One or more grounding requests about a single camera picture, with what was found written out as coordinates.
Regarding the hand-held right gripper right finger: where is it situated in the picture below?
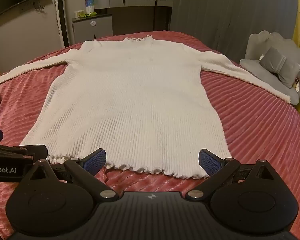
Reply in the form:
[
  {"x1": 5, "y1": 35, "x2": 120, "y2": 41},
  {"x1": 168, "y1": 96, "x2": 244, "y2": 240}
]
[{"x1": 185, "y1": 149, "x2": 278, "y2": 202}]

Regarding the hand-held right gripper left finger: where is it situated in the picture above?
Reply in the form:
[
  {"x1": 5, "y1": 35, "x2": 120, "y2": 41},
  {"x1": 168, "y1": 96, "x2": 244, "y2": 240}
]
[{"x1": 22, "y1": 148, "x2": 119, "y2": 203}]

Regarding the white ribbed knit sweater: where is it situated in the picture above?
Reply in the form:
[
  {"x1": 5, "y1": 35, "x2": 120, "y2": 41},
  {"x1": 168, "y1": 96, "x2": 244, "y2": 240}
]
[{"x1": 0, "y1": 36, "x2": 292, "y2": 179}]

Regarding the pink ribbed bed blanket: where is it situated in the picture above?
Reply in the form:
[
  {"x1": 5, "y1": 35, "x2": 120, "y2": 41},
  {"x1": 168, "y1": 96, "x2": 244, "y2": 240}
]
[{"x1": 0, "y1": 30, "x2": 300, "y2": 240}]

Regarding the grey shell-shaped sofa chair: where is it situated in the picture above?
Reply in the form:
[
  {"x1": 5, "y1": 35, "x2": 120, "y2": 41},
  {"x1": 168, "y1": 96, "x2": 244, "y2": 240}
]
[{"x1": 239, "y1": 30, "x2": 300, "y2": 105}]

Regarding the grey bow-shaped pillow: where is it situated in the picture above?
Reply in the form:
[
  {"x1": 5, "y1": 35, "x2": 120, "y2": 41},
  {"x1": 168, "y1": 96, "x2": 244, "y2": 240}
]
[{"x1": 259, "y1": 46, "x2": 300, "y2": 89}]

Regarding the grey nightstand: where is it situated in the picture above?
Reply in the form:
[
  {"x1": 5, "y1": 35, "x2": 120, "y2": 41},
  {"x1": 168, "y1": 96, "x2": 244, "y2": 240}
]
[{"x1": 71, "y1": 14, "x2": 113, "y2": 43}]

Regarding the white tower fan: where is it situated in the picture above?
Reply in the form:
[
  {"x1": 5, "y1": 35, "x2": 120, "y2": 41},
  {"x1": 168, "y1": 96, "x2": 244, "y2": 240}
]
[{"x1": 52, "y1": 0, "x2": 71, "y2": 48}]

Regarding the green wrapper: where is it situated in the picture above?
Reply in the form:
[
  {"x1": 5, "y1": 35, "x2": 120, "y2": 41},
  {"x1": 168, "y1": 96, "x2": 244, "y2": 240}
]
[{"x1": 79, "y1": 11, "x2": 98, "y2": 19}]

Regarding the grey curtain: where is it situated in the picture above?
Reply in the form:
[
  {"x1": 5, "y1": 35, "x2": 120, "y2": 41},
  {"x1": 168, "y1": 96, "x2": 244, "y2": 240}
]
[{"x1": 169, "y1": 0, "x2": 300, "y2": 64}]

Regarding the grey dressing table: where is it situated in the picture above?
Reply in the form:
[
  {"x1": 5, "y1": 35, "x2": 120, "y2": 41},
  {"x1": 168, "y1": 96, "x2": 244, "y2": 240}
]
[{"x1": 93, "y1": 0, "x2": 174, "y2": 36}]

